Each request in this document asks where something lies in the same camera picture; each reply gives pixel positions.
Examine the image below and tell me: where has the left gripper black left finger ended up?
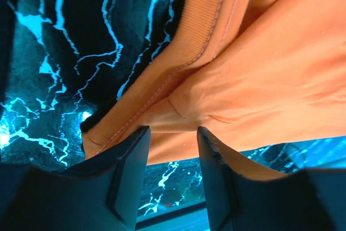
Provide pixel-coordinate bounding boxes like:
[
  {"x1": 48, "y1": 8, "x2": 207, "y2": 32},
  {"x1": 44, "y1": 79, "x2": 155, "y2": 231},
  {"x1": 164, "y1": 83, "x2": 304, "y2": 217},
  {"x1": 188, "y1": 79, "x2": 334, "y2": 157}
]
[{"x1": 1, "y1": 127, "x2": 150, "y2": 230}]

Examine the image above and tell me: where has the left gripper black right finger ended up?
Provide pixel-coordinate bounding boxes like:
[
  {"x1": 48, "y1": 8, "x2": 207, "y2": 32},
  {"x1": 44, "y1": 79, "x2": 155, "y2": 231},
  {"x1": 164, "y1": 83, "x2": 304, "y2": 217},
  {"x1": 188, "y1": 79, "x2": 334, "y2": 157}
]
[{"x1": 197, "y1": 127, "x2": 345, "y2": 230}]

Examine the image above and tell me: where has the orange t-shirt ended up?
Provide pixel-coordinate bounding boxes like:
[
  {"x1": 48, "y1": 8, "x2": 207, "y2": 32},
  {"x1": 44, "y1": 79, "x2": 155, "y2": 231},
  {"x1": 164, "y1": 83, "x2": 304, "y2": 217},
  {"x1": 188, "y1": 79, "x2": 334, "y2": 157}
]
[{"x1": 82, "y1": 0, "x2": 345, "y2": 164}]

